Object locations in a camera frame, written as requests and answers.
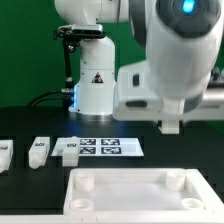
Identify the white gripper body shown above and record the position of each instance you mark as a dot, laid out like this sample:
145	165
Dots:
135	101

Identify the white desk tabletop tray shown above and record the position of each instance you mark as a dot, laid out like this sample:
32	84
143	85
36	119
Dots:
140	190

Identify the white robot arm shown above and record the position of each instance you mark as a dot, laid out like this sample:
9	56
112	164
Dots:
181	40

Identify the white fiducial marker sheet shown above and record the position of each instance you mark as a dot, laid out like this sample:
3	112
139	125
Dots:
99	147

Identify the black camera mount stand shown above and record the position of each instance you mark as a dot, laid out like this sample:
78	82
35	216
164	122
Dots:
68	53

